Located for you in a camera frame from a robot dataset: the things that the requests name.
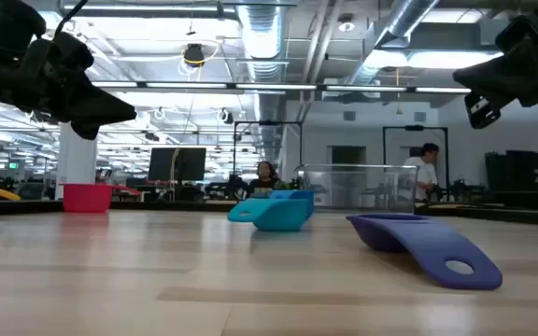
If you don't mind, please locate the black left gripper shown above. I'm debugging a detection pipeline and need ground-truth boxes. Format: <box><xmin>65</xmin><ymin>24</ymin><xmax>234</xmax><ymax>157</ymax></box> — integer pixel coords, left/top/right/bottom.
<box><xmin>7</xmin><ymin>32</ymin><xmax>137</xmax><ymax>134</ymax></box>

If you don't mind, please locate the red measuring cup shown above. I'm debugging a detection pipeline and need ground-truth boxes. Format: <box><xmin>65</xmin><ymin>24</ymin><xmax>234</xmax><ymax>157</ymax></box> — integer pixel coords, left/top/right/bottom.
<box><xmin>62</xmin><ymin>183</ymin><xmax>114</xmax><ymax>215</ymax></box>

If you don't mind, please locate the dark blue measuring cup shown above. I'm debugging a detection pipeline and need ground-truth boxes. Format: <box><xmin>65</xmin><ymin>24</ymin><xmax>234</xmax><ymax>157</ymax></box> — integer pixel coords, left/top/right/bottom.
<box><xmin>346</xmin><ymin>213</ymin><xmax>504</xmax><ymax>291</ymax></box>

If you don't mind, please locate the teal measuring cup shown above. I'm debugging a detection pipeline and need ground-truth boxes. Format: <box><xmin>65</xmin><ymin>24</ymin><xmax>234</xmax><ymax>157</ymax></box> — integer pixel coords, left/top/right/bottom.
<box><xmin>227</xmin><ymin>198</ymin><xmax>311</xmax><ymax>233</ymax></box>

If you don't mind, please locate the clear plastic basket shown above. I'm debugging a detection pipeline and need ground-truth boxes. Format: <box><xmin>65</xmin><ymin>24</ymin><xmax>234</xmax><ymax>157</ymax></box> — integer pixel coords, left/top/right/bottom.
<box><xmin>295</xmin><ymin>163</ymin><xmax>420</xmax><ymax>217</ymax></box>

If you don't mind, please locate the white building column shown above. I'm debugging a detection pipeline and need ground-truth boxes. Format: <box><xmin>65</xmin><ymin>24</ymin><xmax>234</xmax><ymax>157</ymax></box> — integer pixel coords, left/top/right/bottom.
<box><xmin>55</xmin><ymin>121</ymin><xmax>99</xmax><ymax>201</ymax></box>

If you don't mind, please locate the black equipment rack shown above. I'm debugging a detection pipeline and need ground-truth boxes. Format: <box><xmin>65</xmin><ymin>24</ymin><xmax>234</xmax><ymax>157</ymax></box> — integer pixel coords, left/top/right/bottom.
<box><xmin>484</xmin><ymin>149</ymin><xmax>538</xmax><ymax>192</ymax></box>

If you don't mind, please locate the black computer monitor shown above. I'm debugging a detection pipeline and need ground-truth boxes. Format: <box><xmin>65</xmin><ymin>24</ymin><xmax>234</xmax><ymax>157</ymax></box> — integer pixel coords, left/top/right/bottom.
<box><xmin>148</xmin><ymin>147</ymin><xmax>207</xmax><ymax>183</ymax></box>

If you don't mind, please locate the person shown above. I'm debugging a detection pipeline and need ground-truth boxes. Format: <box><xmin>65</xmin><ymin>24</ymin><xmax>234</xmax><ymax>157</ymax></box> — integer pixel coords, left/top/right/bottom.
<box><xmin>402</xmin><ymin>142</ymin><xmax>440</xmax><ymax>203</ymax></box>
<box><xmin>247</xmin><ymin>161</ymin><xmax>283</xmax><ymax>198</ymax></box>

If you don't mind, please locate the black overhead light bar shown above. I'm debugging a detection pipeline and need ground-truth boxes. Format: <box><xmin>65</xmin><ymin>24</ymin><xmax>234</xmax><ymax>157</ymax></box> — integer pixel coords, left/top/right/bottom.
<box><xmin>90</xmin><ymin>80</ymin><xmax>474</xmax><ymax>94</ymax></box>

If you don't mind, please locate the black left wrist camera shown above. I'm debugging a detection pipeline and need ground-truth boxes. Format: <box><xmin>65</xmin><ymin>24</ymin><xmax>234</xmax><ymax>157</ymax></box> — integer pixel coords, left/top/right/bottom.
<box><xmin>69</xmin><ymin>119</ymin><xmax>102</xmax><ymax>141</ymax></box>

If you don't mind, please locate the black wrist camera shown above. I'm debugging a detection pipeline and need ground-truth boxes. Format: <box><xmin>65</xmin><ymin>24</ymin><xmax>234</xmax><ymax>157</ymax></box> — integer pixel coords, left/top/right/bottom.
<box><xmin>69</xmin><ymin>119</ymin><xmax>102</xmax><ymax>141</ymax></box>
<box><xmin>463</xmin><ymin>91</ymin><xmax>503</xmax><ymax>131</ymax></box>

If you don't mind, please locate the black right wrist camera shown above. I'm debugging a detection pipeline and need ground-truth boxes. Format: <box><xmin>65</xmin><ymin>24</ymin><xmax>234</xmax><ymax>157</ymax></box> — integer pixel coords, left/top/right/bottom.
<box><xmin>463</xmin><ymin>91</ymin><xmax>503</xmax><ymax>131</ymax></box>

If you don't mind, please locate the black metal frame stand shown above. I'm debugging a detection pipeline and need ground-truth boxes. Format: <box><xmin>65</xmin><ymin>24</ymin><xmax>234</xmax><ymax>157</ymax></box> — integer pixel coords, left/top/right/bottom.
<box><xmin>233</xmin><ymin>119</ymin><xmax>304</xmax><ymax>188</ymax></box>
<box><xmin>382</xmin><ymin>125</ymin><xmax>450</xmax><ymax>197</ymax></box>

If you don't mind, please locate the black ceiling-mounted camera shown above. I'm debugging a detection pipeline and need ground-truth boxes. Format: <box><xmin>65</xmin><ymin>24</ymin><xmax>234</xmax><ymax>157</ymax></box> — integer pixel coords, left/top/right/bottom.
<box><xmin>182</xmin><ymin>42</ymin><xmax>206</xmax><ymax>69</ymax></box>

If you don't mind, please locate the silver ventilation duct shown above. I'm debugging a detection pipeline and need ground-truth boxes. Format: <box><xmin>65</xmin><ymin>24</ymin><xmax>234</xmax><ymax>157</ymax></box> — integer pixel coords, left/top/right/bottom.
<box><xmin>343</xmin><ymin>0</ymin><xmax>441</xmax><ymax>88</ymax></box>
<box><xmin>234</xmin><ymin>0</ymin><xmax>290</xmax><ymax>85</ymax></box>

